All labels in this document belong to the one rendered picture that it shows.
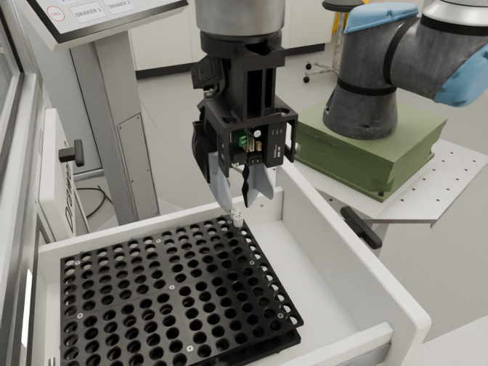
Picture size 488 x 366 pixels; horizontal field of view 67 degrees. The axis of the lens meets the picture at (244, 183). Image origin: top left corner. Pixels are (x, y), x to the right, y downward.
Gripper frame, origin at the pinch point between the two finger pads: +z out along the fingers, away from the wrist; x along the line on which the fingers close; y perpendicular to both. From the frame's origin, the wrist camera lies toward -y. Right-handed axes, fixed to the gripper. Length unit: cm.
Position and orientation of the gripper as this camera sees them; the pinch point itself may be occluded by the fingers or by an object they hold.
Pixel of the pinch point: (235, 197)
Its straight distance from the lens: 45.6
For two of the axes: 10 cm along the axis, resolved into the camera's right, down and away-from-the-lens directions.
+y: 3.7, 5.6, -7.4
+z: 0.0, 8.0, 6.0
